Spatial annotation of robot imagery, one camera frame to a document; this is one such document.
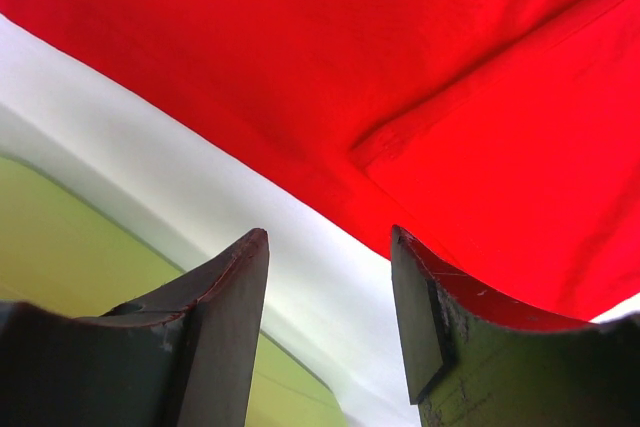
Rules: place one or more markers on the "lime green tray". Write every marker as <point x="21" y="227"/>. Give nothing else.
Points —
<point x="63" y="255"/>

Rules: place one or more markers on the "red t shirt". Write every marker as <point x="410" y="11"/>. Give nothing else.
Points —
<point x="503" y="133"/>

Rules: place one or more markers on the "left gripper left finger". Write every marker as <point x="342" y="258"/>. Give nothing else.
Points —
<point x="180" y="355"/>

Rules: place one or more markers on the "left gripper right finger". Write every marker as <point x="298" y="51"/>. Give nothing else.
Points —
<point x="474" y="356"/>

